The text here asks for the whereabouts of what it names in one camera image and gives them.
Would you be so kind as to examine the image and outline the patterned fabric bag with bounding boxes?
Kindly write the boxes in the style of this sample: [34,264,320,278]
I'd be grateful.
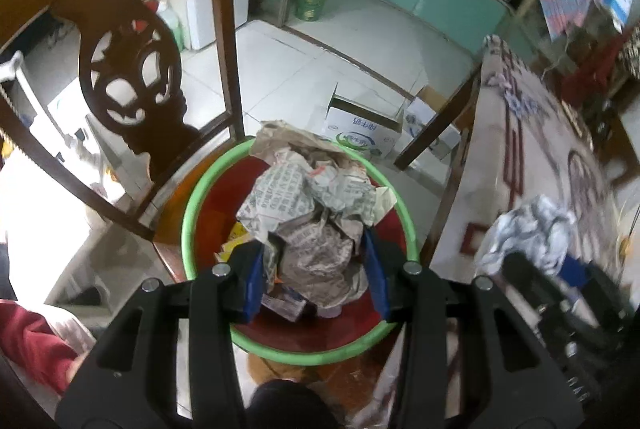
[617,26,640,77]

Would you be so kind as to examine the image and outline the white green cardboard box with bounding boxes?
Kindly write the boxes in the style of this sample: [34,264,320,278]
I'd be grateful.
[320,83,416,160]

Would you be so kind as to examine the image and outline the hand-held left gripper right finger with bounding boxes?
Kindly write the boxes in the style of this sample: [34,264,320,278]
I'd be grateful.
[362,229,583,429]

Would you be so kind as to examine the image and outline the silver wrapper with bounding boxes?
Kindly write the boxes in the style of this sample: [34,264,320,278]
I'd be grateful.
[475,195,578,277]

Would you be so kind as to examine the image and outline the person's red garment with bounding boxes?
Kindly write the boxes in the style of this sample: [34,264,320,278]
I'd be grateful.
[0,299,96,395]

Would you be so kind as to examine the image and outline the green yellow waste bin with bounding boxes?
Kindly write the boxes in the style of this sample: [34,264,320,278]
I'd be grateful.
[295,0,332,22]

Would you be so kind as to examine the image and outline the grey newspaper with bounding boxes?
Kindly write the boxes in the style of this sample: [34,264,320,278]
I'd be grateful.
[265,216,373,310]

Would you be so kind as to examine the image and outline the crumpled brown paper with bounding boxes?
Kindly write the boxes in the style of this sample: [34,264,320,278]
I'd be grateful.
[250,121,361,160]

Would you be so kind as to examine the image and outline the carved wooden chair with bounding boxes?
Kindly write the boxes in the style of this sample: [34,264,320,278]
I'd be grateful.
[0,0,246,290]

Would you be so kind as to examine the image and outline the red hanging garment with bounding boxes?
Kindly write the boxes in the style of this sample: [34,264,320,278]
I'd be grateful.
[560,29,633,110]

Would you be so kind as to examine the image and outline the crumpled printed newspaper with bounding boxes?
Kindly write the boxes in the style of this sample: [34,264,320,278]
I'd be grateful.
[237,149,396,245]

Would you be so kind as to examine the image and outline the red basin with green rim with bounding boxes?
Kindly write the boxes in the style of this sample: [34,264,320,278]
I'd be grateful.
[181,136,420,367]

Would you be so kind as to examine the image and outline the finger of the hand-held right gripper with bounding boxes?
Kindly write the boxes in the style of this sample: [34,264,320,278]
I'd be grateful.
[560,259,631,315]
[502,253,601,335]

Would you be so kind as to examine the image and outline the yellow purple snack packet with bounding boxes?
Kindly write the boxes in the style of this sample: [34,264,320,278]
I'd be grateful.
[217,224,256,260]

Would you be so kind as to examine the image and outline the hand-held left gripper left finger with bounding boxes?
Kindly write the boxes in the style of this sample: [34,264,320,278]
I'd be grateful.
[55,243,266,429]

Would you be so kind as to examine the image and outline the green plastic bottle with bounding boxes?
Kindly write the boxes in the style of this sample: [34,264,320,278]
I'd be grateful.
[155,0,185,52]

